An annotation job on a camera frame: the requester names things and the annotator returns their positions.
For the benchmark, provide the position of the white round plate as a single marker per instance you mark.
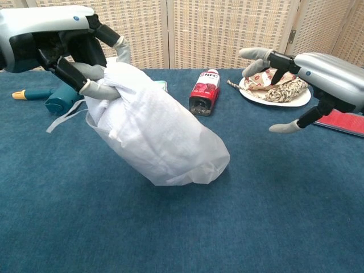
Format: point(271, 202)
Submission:
point(301, 99)

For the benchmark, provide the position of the blue tablecloth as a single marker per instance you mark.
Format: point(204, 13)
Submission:
point(170, 227)

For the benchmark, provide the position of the red NFC juice bottle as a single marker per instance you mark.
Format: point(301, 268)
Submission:
point(204, 91)

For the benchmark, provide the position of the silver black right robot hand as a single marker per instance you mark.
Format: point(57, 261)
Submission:
point(332, 79)

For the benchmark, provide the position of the white plastic bag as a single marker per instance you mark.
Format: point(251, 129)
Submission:
point(159, 136)

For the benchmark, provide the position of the crumpled red-print paper wrapper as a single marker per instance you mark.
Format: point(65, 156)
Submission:
point(261, 82)

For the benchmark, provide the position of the light blue drink can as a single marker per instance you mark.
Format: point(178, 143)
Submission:
point(162, 84)

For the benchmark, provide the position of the woven folding screen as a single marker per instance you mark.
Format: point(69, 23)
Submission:
point(213, 28)

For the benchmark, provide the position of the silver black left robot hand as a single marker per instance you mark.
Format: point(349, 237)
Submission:
point(42, 25)

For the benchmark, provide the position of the teal lint roller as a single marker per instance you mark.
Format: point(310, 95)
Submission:
point(59, 99)

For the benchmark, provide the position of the black screen hinge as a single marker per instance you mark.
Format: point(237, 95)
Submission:
point(291, 35)

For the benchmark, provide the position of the red flat rectangular case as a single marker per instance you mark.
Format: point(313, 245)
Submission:
point(344, 122)

